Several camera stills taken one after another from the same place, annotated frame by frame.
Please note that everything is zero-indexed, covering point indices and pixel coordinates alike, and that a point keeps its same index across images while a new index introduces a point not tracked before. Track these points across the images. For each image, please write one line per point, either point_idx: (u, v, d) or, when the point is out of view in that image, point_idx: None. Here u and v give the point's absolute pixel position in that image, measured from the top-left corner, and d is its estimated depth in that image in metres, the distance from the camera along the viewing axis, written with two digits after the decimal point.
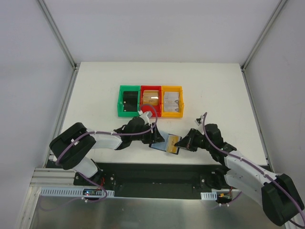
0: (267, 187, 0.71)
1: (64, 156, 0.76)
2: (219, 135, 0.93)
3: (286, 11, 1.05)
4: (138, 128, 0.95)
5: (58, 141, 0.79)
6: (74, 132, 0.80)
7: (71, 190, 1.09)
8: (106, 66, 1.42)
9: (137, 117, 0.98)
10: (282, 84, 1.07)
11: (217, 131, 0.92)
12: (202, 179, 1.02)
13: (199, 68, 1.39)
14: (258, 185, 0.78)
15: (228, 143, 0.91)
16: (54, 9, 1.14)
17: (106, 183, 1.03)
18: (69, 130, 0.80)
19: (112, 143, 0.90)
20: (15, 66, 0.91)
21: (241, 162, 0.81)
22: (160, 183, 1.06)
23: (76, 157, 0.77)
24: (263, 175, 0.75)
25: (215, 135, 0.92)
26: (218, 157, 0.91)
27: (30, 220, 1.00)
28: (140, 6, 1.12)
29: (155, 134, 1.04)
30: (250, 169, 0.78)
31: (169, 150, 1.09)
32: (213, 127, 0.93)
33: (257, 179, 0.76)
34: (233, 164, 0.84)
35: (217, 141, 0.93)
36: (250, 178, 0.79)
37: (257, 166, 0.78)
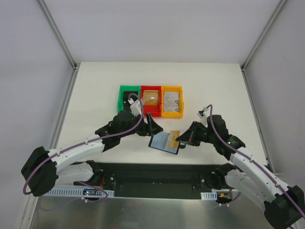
0: (278, 200, 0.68)
1: (32, 186, 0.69)
2: (225, 127, 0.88)
3: (286, 11, 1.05)
4: (124, 125, 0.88)
5: (24, 171, 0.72)
6: (37, 158, 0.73)
7: (71, 190, 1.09)
8: (107, 66, 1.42)
9: (122, 112, 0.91)
10: (283, 84, 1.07)
11: (222, 122, 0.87)
12: (202, 179, 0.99)
13: (199, 68, 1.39)
14: (266, 193, 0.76)
15: (234, 136, 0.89)
16: (54, 9, 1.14)
17: (106, 183, 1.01)
18: (31, 158, 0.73)
19: (93, 151, 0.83)
20: (15, 66, 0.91)
21: (251, 164, 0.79)
22: (160, 183, 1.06)
23: (44, 184, 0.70)
24: (275, 184, 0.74)
25: (221, 127, 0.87)
26: (223, 150, 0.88)
27: (30, 219, 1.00)
28: (140, 6, 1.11)
29: (150, 127, 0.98)
30: (262, 175, 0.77)
31: (170, 145, 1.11)
32: (217, 118, 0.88)
33: (267, 187, 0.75)
34: (242, 166, 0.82)
35: (223, 134, 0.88)
36: (259, 184, 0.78)
37: (269, 173, 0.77)
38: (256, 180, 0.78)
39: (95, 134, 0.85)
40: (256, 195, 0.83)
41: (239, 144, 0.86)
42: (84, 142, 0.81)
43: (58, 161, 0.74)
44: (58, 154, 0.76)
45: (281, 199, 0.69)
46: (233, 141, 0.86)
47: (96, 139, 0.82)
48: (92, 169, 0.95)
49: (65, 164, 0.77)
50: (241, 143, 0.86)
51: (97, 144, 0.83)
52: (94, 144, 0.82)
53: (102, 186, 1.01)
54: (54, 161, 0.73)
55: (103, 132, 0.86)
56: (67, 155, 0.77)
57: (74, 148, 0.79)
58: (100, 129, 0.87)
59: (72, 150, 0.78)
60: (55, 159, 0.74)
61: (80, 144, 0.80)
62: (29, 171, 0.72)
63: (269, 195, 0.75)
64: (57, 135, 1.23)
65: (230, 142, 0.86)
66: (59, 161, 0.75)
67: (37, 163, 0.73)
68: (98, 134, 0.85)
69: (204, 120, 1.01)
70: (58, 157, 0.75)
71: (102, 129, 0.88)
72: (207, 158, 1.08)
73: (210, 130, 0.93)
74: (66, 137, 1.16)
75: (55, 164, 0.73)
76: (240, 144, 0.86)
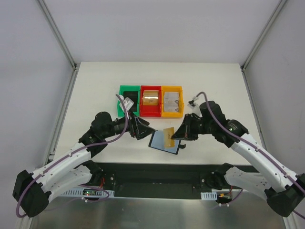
0: (289, 192, 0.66)
1: (26, 209, 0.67)
2: (219, 112, 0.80)
3: (286, 11, 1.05)
4: (105, 128, 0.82)
5: (15, 196, 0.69)
6: (22, 181, 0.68)
7: (72, 190, 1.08)
8: (107, 66, 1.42)
9: (99, 114, 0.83)
10: (283, 84, 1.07)
11: (215, 106, 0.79)
12: (202, 179, 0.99)
13: (199, 68, 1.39)
14: (273, 184, 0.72)
15: (232, 121, 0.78)
16: (54, 9, 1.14)
17: (106, 183, 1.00)
18: (16, 182, 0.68)
19: (80, 161, 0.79)
20: (15, 66, 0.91)
21: (258, 153, 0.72)
22: (160, 183, 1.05)
23: (37, 205, 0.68)
24: (284, 175, 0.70)
25: (215, 110, 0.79)
26: (224, 137, 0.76)
27: (30, 219, 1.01)
28: (141, 6, 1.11)
29: (137, 130, 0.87)
30: (270, 165, 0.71)
31: (167, 145, 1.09)
32: (210, 103, 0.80)
33: (276, 179, 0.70)
34: (247, 155, 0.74)
35: (220, 119, 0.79)
36: (266, 175, 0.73)
37: (277, 163, 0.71)
38: (262, 170, 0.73)
39: (78, 144, 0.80)
40: (255, 187, 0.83)
41: (242, 130, 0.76)
42: (67, 155, 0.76)
43: (43, 182, 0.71)
44: (42, 175, 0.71)
45: (291, 189, 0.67)
46: (235, 126, 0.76)
47: (79, 150, 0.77)
48: (89, 171, 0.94)
49: (52, 181, 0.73)
50: (243, 129, 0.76)
51: (82, 154, 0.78)
52: (79, 155, 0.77)
53: (102, 186, 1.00)
54: (39, 183, 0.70)
55: (87, 139, 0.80)
56: (52, 172, 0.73)
57: (58, 164, 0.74)
58: (83, 136, 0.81)
59: (56, 167, 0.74)
60: (40, 180, 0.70)
61: (64, 158, 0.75)
62: (19, 194, 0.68)
63: (277, 187, 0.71)
64: (57, 135, 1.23)
65: (232, 128, 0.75)
66: (44, 181, 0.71)
67: (25, 186, 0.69)
68: (82, 143, 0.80)
69: (197, 109, 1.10)
70: (43, 177, 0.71)
71: (85, 136, 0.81)
72: (207, 158, 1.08)
73: (204, 119, 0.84)
74: (66, 137, 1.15)
75: (41, 185, 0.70)
76: (243, 131, 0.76)
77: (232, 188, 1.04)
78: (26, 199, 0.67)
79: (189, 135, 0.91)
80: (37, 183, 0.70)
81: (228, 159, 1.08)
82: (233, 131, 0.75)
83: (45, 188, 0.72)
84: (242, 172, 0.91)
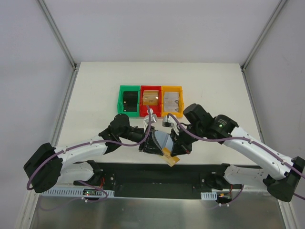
0: (289, 179, 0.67)
1: (35, 182, 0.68)
2: (204, 112, 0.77)
3: (286, 12, 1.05)
4: (121, 130, 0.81)
5: (27, 167, 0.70)
6: (43, 154, 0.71)
7: (71, 190, 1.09)
8: (107, 66, 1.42)
9: (119, 116, 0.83)
10: (283, 84, 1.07)
11: (197, 108, 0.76)
12: (202, 179, 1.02)
13: (199, 68, 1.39)
14: (271, 173, 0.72)
15: (218, 118, 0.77)
16: (54, 9, 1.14)
17: (106, 183, 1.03)
18: (37, 153, 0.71)
19: (96, 152, 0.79)
20: (15, 66, 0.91)
21: (252, 145, 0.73)
22: (160, 183, 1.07)
23: (47, 180, 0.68)
24: (282, 163, 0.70)
25: (199, 111, 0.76)
26: (215, 134, 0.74)
27: (30, 220, 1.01)
28: (141, 6, 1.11)
29: (146, 144, 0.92)
30: (266, 155, 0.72)
31: (173, 162, 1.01)
32: (191, 106, 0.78)
33: (274, 168, 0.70)
34: (241, 148, 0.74)
35: (207, 120, 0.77)
36: (263, 166, 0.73)
37: (272, 152, 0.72)
38: (259, 161, 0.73)
39: (98, 137, 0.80)
40: (254, 178, 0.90)
41: (232, 124, 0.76)
42: (88, 142, 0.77)
43: (64, 158, 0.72)
44: (64, 151, 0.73)
45: (291, 176, 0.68)
46: (224, 122, 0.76)
47: (99, 140, 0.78)
48: (92, 169, 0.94)
49: (70, 161, 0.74)
50: (233, 122, 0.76)
51: (101, 146, 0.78)
52: (98, 146, 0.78)
53: (102, 186, 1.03)
54: (60, 158, 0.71)
55: (106, 134, 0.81)
56: (72, 153, 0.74)
57: (80, 146, 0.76)
58: (103, 131, 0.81)
59: (78, 149, 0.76)
60: (61, 156, 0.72)
61: (85, 143, 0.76)
62: (33, 166, 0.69)
63: (276, 175, 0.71)
64: (57, 134, 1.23)
65: (222, 124, 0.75)
66: (65, 158, 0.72)
67: (43, 159, 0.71)
68: (102, 137, 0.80)
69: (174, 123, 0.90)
70: (64, 154, 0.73)
71: (104, 131, 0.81)
72: (207, 157, 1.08)
73: (190, 123, 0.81)
74: (66, 137, 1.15)
75: (61, 161, 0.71)
76: (233, 125, 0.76)
77: (233, 188, 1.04)
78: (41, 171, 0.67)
79: (189, 149, 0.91)
80: (58, 158, 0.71)
81: (228, 159, 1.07)
82: (224, 126, 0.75)
83: (63, 166, 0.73)
84: (239, 168, 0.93)
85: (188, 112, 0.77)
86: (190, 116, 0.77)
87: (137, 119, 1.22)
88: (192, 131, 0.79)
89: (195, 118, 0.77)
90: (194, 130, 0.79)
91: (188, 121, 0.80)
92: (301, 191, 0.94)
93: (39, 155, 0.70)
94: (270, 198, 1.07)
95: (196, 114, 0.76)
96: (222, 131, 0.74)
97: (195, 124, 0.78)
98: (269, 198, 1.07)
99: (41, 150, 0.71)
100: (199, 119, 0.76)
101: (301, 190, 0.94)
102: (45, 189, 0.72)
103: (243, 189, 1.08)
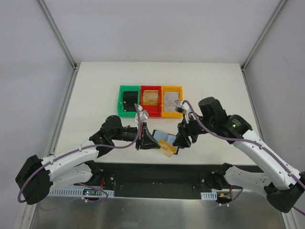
0: (292, 191, 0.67)
1: (27, 194, 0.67)
2: (220, 108, 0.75)
3: (286, 12, 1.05)
4: (114, 131, 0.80)
5: (17, 180, 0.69)
6: (31, 166, 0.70)
7: (71, 190, 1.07)
8: (107, 66, 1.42)
9: (110, 117, 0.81)
10: (283, 84, 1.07)
11: (214, 102, 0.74)
12: (202, 179, 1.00)
13: (199, 68, 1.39)
14: (275, 182, 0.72)
15: (232, 117, 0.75)
16: (54, 9, 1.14)
17: (106, 183, 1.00)
18: (25, 166, 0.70)
19: (87, 159, 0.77)
20: (15, 66, 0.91)
21: (262, 151, 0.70)
22: (160, 183, 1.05)
23: (38, 192, 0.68)
24: (289, 174, 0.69)
25: (216, 106, 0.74)
26: (227, 132, 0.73)
27: (30, 220, 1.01)
28: (141, 6, 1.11)
29: (142, 141, 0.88)
30: (274, 163, 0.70)
31: (171, 153, 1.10)
32: (209, 99, 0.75)
33: (280, 178, 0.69)
34: (250, 153, 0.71)
35: (221, 116, 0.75)
36: (269, 172, 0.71)
37: (281, 162, 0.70)
38: (266, 168, 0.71)
39: (89, 141, 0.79)
40: (255, 184, 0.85)
41: (246, 126, 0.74)
42: (77, 150, 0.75)
43: (51, 170, 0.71)
44: (51, 163, 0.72)
45: (295, 189, 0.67)
46: (238, 122, 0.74)
47: (89, 146, 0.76)
48: (90, 170, 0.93)
49: (60, 171, 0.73)
50: (247, 124, 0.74)
51: (92, 151, 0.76)
52: (89, 151, 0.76)
53: (102, 186, 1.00)
54: (47, 170, 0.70)
55: (97, 138, 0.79)
56: (60, 163, 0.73)
57: (68, 155, 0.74)
58: (94, 135, 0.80)
59: (66, 158, 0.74)
60: (48, 168, 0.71)
61: (74, 151, 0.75)
62: (23, 179, 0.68)
63: (280, 185, 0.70)
64: (57, 134, 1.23)
65: (235, 124, 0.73)
66: (52, 169, 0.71)
67: (32, 171, 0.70)
68: (92, 141, 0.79)
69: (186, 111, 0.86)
70: (51, 165, 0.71)
71: (96, 135, 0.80)
72: (207, 158, 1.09)
73: (203, 115, 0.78)
74: (66, 137, 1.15)
75: (48, 173, 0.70)
76: (246, 127, 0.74)
77: (233, 188, 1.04)
78: (32, 183, 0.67)
79: (194, 140, 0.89)
80: (45, 170, 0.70)
81: (229, 159, 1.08)
82: (237, 127, 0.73)
83: (52, 176, 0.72)
84: (242, 171, 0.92)
85: (204, 105, 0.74)
86: (205, 109, 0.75)
87: None
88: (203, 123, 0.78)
89: (209, 112, 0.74)
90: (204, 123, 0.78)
91: (202, 113, 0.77)
92: None
93: (26, 168, 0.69)
94: None
95: (212, 108, 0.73)
96: (234, 131, 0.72)
97: (208, 118, 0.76)
98: None
99: (28, 163, 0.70)
100: (214, 114, 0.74)
101: None
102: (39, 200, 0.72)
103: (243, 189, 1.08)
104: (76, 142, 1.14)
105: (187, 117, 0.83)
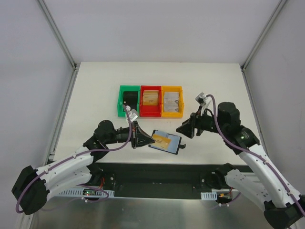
0: (289, 211, 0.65)
1: (24, 204, 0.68)
2: (237, 119, 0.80)
3: (286, 12, 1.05)
4: (107, 136, 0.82)
5: (15, 191, 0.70)
6: (25, 177, 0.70)
7: (71, 190, 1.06)
8: (107, 66, 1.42)
9: (102, 122, 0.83)
10: (283, 84, 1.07)
11: (234, 112, 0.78)
12: (202, 179, 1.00)
13: (199, 68, 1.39)
14: (274, 199, 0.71)
15: (246, 130, 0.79)
16: (54, 9, 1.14)
17: (106, 183, 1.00)
18: (20, 177, 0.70)
19: (82, 165, 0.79)
20: (15, 66, 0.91)
21: (265, 166, 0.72)
22: (160, 183, 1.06)
23: (35, 202, 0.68)
24: (287, 193, 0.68)
25: (235, 115, 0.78)
26: (234, 141, 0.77)
27: (30, 220, 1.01)
28: (141, 6, 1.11)
29: (137, 139, 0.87)
30: (275, 180, 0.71)
31: (166, 144, 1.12)
32: (231, 107, 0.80)
33: (278, 194, 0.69)
34: (253, 166, 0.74)
35: (236, 125, 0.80)
36: (269, 189, 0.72)
37: (283, 181, 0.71)
38: (266, 183, 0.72)
39: (83, 147, 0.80)
40: (255, 195, 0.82)
41: (254, 140, 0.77)
42: (72, 157, 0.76)
43: (46, 179, 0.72)
44: (46, 172, 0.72)
45: (291, 209, 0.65)
46: (247, 135, 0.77)
47: (83, 152, 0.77)
48: (88, 171, 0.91)
49: (55, 180, 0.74)
50: (255, 140, 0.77)
51: (86, 158, 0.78)
52: (83, 158, 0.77)
53: (102, 186, 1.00)
54: (42, 180, 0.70)
55: (91, 144, 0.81)
56: (55, 171, 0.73)
57: (63, 163, 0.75)
58: (87, 141, 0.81)
59: (60, 166, 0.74)
60: (44, 177, 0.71)
61: (68, 159, 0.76)
62: (19, 190, 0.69)
63: (278, 202, 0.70)
64: (57, 134, 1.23)
65: (244, 136, 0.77)
66: (47, 178, 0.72)
67: (27, 182, 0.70)
68: (86, 147, 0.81)
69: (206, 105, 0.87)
70: (46, 174, 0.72)
71: (89, 140, 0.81)
72: (207, 157, 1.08)
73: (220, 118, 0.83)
74: (66, 137, 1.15)
75: (44, 182, 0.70)
76: (254, 141, 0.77)
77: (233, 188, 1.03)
78: (27, 195, 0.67)
79: (199, 132, 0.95)
80: (41, 180, 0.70)
81: (229, 159, 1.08)
82: (245, 139, 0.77)
83: (48, 185, 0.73)
84: (244, 177, 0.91)
85: (226, 110, 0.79)
86: (224, 114, 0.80)
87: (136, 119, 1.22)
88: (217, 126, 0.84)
89: (228, 117, 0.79)
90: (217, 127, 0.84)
91: (219, 115, 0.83)
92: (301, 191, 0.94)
93: (22, 179, 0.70)
94: None
95: (230, 116, 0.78)
96: (242, 142, 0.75)
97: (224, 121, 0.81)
98: None
99: (23, 174, 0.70)
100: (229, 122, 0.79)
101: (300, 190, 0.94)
102: (37, 209, 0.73)
103: None
104: (76, 142, 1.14)
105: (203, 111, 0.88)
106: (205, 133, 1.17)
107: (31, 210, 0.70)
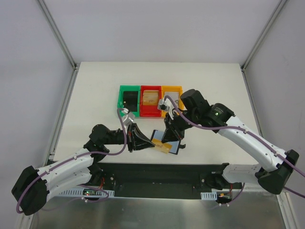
0: (281, 171, 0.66)
1: (24, 205, 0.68)
2: (201, 100, 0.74)
3: (287, 12, 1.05)
4: (103, 140, 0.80)
5: (14, 192, 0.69)
6: (26, 178, 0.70)
7: (72, 190, 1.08)
8: (108, 66, 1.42)
9: (96, 127, 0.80)
10: (283, 83, 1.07)
11: (196, 95, 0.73)
12: (202, 179, 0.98)
13: (199, 68, 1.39)
14: (263, 164, 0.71)
15: (217, 106, 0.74)
16: (54, 9, 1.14)
17: (106, 183, 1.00)
18: (20, 178, 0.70)
19: (82, 166, 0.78)
20: (15, 66, 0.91)
21: (247, 136, 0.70)
22: (160, 183, 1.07)
23: (35, 202, 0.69)
24: (275, 154, 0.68)
25: (197, 97, 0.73)
26: (210, 121, 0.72)
27: (30, 219, 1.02)
28: (140, 6, 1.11)
29: (134, 143, 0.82)
30: (259, 146, 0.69)
31: (167, 150, 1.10)
32: (189, 92, 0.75)
33: (267, 160, 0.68)
34: (235, 138, 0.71)
35: (203, 107, 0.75)
36: (256, 156, 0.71)
37: (267, 143, 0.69)
38: (252, 151, 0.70)
39: (83, 149, 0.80)
40: (247, 173, 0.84)
41: (228, 113, 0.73)
42: (73, 158, 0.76)
43: (48, 179, 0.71)
44: (47, 172, 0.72)
45: (282, 168, 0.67)
46: (221, 110, 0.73)
47: (84, 154, 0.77)
48: (88, 171, 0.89)
49: (56, 180, 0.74)
50: (229, 111, 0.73)
51: (87, 159, 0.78)
52: (85, 159, 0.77)
53: (102, 186, 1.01)
54: (43, 180, 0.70)
55: (91, 146, 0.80)
56: (56, 172, 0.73)
57: (65, 164, 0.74)
58: (87, 142, 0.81)
59: (62, 166, 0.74)
60: (45, 177, 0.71)
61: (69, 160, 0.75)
62: (19, 191, 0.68)
63: (268, 167, 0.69)
64: (57, 134, 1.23)
65: (218, 112, 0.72)
66: (49, 178, 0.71)
67: (28, 182, 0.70)
68: (86, 149, 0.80)
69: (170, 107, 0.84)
70: (48, 174, 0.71)
71: (89, 142, 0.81)
72: (207, 157, 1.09)
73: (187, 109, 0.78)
74: (66, 137, 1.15)
75: (45, 182, 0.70)
76: (229, 114, 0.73)
77: (233, 187, 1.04)
78: (28, 195, 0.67)
79: (182, 135, 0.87)
80: (42, 180, 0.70)
81: (228, 159, 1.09)
82: (220, 115, 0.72)
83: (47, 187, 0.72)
84: (237, 165, 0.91)
85: (185, 97, 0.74)
86: (187, 101, 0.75)
87: (136, 119, 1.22)
88: (188, 117, 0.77)
89: (191, 103, 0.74)
90: (188, 116, 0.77)
91: (185, 106, 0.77)
92: (300, 191, 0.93)
93: (22, 180, 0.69)
94: (270, 198, 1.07)
95: (193, 99, 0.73)
96: (218, 119, 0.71)
97: (191, 110, 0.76)
98: (269, 197, 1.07)
99: (24, 174, 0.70)
100: (196, 105, 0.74)
101: (300, 190, 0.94)
102: (36, 210, 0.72)
103: (243, 189, 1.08)
104: (76, 142, 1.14)
105: (171, 114, 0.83)
106: (205, 132, 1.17)
107: (30, 210, 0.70)
